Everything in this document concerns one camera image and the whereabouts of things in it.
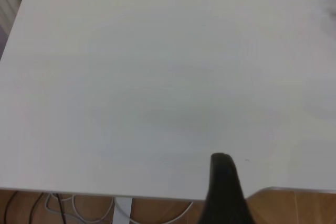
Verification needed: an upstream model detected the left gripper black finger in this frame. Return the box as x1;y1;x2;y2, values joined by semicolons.
198;152;257;224

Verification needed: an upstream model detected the white cable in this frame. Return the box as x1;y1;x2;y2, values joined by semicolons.
72;195;194;223

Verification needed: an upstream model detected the white table leg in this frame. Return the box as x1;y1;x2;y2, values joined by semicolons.
113;197;133;224

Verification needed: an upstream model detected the grey cable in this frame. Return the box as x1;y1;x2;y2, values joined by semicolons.
44;194;79;221

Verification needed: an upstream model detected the black cable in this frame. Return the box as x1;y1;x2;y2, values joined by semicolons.
56;194;66;224
30;193;44;224
5;191;18;224

